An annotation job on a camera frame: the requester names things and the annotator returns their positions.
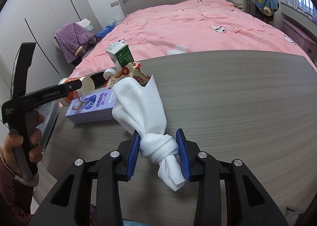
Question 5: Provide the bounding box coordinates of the black ring band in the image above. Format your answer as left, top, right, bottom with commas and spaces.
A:
89, 72, 106, 89

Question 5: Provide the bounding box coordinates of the person's left hand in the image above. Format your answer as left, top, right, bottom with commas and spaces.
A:
2, 111, 44, 181

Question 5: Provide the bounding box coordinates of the grey perforated trash basket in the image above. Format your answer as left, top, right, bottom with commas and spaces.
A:
37, 100, 60, 154

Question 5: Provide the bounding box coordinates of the purple fuzzy garment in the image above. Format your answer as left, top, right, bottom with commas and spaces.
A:
55, 22, 96, 64

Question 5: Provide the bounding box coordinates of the white plastic lid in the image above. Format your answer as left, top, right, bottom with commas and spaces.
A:
103, 68, 117, 81

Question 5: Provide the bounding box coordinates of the pink patterned duvet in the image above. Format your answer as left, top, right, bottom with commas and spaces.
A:
70, 0, 311, 77

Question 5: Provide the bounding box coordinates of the purple cartoon tissue box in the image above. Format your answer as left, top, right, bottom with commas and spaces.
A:
66, 89, 116, 124

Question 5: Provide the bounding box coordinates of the white knotted cloth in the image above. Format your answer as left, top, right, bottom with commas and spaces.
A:
112, 77, 185, 192

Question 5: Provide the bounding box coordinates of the brown chair by window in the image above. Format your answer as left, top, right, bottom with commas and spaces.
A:
243, 0, 274, 26

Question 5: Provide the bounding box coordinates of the red white paper cup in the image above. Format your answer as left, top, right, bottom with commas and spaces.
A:
59, 77, 95, 106

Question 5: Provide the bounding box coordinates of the green white milk carton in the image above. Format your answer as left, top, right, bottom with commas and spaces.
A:
106, 42, 134, 71

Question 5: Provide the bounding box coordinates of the red yellow snack wrapper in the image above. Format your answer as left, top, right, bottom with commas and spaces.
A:
104, 62, 150, 89

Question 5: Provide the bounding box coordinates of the grey bedside chair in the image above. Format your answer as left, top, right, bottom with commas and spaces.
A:
53, 17, 102, 68

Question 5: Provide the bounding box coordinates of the white wardrobe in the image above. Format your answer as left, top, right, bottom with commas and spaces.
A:
1, 0, 102, 92

